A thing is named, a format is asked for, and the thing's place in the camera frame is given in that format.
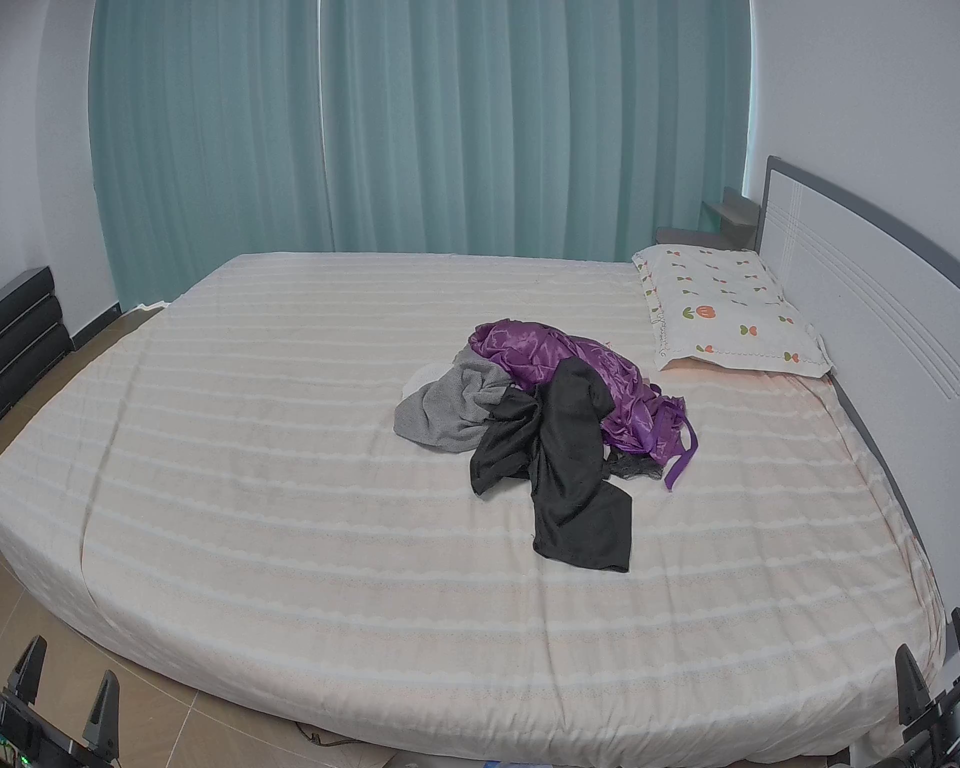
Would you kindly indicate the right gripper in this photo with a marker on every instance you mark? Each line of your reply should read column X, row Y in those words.
column 937, row 731

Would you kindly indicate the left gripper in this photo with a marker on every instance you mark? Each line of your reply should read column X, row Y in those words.
column 45, row 739

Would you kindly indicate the black T-shirt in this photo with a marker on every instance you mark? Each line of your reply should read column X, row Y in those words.
column 570, row 465

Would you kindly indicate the bed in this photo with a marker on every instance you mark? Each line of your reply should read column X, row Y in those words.
column 300, row 450

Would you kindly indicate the dark grey lace garment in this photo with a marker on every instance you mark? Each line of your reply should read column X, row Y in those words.
column 634, row 466

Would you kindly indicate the black chest of drawers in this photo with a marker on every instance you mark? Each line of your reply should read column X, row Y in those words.
column 30, row 337

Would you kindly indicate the white printed pillow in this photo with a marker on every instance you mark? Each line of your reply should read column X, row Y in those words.
column 720, row 307

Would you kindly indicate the grey knit garment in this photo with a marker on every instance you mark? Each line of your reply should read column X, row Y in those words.
column 450, row 412

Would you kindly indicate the white garment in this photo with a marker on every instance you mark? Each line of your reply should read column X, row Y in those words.
column 424, row 377

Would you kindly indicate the grey bedside table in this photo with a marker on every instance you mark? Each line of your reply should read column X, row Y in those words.
column 705, row 236

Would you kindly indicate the purple satin garment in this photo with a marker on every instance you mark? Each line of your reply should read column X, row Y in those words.
column 525, row 352

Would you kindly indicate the blue-green curtain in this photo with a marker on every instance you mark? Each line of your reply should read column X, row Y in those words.
column 525, row 127
column 210, row 135

